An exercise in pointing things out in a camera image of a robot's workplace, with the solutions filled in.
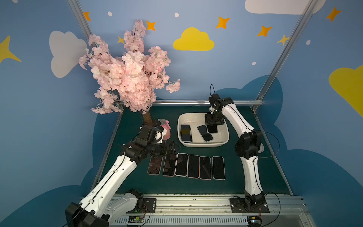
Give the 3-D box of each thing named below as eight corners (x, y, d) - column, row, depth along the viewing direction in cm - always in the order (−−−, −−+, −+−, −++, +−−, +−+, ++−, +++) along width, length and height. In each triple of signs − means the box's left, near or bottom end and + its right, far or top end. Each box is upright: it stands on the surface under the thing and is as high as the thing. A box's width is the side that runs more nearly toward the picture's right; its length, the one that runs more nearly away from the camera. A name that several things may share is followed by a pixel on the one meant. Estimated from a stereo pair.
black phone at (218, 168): (212, 179, 86) (213, 178, 85) (211, 157, 96) (212, 155, 94) (225, 180, 86) (225, 179, 84) (223, 158, 95) (224, 156, 94)
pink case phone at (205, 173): (198, 179, 87) (199, 178, 85) (199, 157, 97) (199, 155, 94) (210, 181, 87) (211, 179, 84) (210, 158, 97) (210, 156, 94)
